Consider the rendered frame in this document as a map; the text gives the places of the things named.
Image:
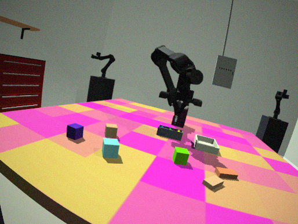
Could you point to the orange rectangular block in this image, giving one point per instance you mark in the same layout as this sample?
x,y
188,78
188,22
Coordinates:
x,y
226,173

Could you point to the green cube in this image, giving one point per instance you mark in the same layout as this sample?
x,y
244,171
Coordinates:
x,y
180,156

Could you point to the beige cube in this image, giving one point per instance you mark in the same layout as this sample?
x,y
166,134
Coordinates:
x,y
111,131

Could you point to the tan flat block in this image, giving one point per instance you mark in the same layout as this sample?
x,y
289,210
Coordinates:
x,y
212,182

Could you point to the teal cube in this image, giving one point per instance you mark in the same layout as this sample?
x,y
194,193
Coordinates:
x,y
110,148

